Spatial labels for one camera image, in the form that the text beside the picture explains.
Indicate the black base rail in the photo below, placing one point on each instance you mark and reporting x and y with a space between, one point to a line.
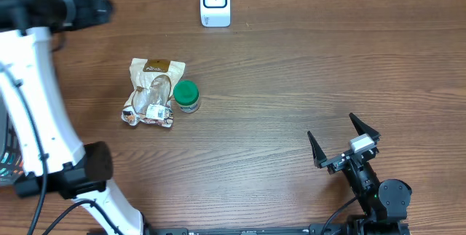
236 231

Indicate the white barcode scanner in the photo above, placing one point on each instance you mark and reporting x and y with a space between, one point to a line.
215 13

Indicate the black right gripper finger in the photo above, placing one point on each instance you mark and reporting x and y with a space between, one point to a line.
362 128
319 158

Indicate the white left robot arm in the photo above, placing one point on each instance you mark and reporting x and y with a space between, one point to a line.
54 158

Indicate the dark grey mesh basket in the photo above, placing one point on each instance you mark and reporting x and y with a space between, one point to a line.
11 167

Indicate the green lid seasoning jar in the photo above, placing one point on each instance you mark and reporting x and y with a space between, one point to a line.
187 96

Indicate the beige brown snack pouch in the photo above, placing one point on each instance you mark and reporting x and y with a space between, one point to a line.
153 83

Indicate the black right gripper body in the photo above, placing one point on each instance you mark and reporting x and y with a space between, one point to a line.
361 178

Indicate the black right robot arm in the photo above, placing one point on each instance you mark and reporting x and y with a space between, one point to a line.
384 203

